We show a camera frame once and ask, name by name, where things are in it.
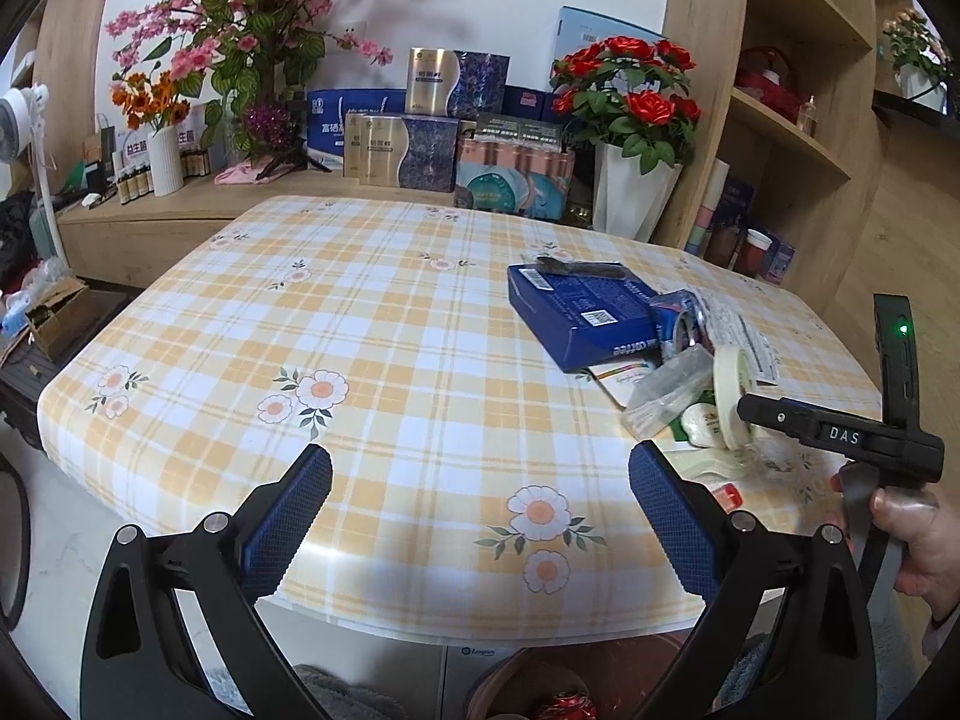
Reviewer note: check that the white card with rainbow stripe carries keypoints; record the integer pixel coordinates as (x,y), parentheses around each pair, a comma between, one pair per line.
(622,382)

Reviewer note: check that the cardboard box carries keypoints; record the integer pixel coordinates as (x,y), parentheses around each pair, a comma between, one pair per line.
(64,319)

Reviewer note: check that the blue book box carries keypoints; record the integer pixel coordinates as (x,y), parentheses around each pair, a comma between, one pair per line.
(737,202)

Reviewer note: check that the black foil wrapper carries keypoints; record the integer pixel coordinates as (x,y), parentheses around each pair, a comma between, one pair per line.
(570,268)

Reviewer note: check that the stack of pastel cups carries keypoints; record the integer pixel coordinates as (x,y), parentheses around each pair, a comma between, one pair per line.
(709,202)

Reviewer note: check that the purple blue small box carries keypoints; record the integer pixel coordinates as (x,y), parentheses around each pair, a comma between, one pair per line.
(781,259)

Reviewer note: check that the red cup with white rim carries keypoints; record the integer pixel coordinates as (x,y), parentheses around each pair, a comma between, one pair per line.
(752,255)

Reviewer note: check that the purple artificial flower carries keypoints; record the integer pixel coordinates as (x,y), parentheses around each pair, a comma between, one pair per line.
(268,127)

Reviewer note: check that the clear printed plastic wrapper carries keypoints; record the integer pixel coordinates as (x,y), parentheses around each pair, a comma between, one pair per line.
(739,337)

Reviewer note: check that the small glass bottle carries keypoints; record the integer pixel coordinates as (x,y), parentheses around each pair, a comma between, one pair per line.
(808,120)

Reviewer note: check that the wooden shelf unit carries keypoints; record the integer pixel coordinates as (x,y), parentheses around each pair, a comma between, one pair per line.
(825,30)

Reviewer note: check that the pink cloth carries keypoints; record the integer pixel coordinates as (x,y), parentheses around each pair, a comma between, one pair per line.
(236,174)

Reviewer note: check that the white green-leaf sachet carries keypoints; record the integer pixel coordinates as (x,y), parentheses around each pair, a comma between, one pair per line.
(701,427)

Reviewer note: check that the black tv stand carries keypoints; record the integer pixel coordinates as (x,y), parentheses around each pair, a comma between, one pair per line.
(915,116)

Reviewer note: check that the white plastic sheet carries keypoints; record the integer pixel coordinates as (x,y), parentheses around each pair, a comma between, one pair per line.
(697,465)

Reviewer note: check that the dark green box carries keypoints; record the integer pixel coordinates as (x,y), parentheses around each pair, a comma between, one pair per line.
(517,129)

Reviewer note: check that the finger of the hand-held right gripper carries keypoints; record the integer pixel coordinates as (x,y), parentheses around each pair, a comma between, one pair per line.
(772,414)

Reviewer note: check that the blue white gift box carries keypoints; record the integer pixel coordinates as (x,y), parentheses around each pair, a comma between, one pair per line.
(330,120)

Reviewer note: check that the black low table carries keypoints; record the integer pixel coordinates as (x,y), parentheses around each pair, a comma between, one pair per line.
(30,390)

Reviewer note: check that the clear plastic bag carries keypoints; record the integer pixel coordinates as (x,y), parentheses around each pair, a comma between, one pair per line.
(664,397)

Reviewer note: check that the blue coffee box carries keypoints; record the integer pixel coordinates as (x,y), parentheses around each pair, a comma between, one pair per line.
(585,315)

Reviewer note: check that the white flower pot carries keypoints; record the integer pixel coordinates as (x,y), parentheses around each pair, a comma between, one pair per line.
(922,82)

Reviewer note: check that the row of small brown bottles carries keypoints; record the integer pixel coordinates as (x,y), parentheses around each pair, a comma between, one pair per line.
(135,184)

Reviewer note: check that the pink and teal gift box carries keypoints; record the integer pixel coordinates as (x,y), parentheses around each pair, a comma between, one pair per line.
(510,180)

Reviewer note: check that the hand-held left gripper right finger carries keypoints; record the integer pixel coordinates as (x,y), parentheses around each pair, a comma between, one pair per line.
(675,525)

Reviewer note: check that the pink blossom artificial plant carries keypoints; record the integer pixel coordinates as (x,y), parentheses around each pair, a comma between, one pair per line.
(247,22)

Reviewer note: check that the crushed red can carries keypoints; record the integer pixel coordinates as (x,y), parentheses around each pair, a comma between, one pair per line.
(562,706)

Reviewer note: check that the person's right hand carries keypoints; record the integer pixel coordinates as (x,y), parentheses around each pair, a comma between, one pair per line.
(930,547)

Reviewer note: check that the white standing fan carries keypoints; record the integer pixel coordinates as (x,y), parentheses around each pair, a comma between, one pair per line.
(15,120)

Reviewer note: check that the gold and blue gift box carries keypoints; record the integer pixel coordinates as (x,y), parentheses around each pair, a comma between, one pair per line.
(457,82)
(409,154)

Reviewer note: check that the pink rose bouquet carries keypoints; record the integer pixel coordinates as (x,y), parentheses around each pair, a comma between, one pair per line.
(911,41)

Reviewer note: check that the blue snack packet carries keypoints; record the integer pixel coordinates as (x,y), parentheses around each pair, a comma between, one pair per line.
(675,322)

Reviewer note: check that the navy box with red logo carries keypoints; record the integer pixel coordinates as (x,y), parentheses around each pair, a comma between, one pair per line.
(529,101)

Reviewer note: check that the white angular vase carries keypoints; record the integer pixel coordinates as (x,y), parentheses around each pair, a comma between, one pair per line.
(634,195)

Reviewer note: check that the light blue box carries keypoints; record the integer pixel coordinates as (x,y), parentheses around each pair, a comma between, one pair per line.
(592,34)

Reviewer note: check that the small red wrapper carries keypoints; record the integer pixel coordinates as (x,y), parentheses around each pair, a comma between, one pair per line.
(726,497)

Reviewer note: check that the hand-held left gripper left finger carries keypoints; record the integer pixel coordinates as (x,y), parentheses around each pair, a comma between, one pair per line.
(289,517)

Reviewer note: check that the red rose bouquet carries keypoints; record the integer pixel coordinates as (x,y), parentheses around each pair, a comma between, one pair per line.
(630,101)

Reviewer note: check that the red basket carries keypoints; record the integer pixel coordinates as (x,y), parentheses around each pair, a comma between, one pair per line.
(765,86)

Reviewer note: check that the masking tape roll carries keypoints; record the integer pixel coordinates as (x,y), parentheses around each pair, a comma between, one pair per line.
(724,390)

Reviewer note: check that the black mini tripod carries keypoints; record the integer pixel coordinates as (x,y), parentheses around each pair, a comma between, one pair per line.
(289,157)

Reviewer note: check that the orange artificial flowers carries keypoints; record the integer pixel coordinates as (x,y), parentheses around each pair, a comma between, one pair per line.
(150,101)

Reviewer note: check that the white box with blue print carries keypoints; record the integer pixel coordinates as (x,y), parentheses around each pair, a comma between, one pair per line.
(191,139)

